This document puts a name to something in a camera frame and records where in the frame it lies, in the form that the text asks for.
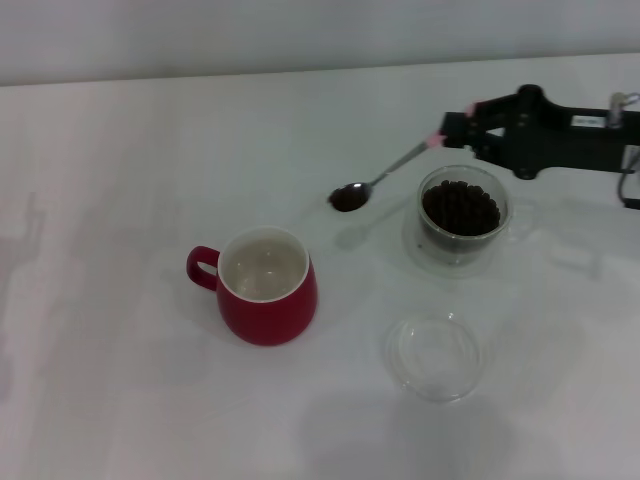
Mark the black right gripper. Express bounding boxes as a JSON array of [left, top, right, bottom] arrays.
[[442, 84, 640, 181]]

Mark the pink handled metal spoon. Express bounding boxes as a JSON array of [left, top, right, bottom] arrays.
[[328, 101, 480, 214]]

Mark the small coffee bean scoop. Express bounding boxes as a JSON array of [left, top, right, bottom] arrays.
[[329, 188, 370, 214]]

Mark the red ceramic mug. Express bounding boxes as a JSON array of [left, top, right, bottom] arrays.
[[186, 225, 319, 347]]

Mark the coffee bean pile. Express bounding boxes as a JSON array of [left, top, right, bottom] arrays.
[[421, 179, 502, 249]]

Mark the clear glass saucer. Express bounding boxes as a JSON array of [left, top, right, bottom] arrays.
[[402, 207, 512, 277]]

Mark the clear glass dish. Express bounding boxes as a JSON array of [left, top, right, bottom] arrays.
[[383, 312, 482, 405]]

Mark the clear glass cup with handle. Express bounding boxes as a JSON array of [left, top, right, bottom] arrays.
[[417, 164, 537, 261]]

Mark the silver cable connector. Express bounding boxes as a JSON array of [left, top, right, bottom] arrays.
[[608, 91, 640, 129]]

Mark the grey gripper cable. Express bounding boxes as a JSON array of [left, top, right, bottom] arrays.
[[618, 144, 640, 212]]

